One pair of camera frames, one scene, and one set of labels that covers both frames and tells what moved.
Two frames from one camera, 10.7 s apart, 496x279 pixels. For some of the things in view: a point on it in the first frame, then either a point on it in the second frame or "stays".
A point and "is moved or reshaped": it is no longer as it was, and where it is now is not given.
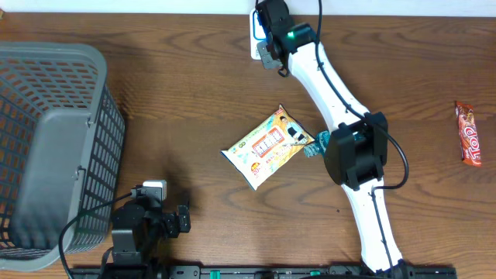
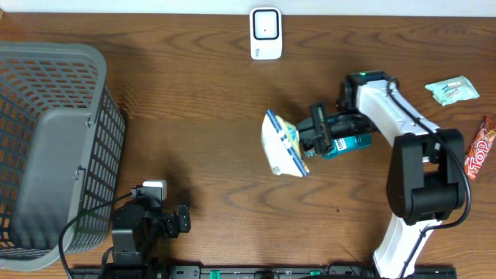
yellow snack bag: (261, 154) is moved or reshaped
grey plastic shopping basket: (62, 135) stays
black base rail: (260, 272) stays
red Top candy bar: (468, 133) to (479, 147)
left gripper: (171, 224) stays
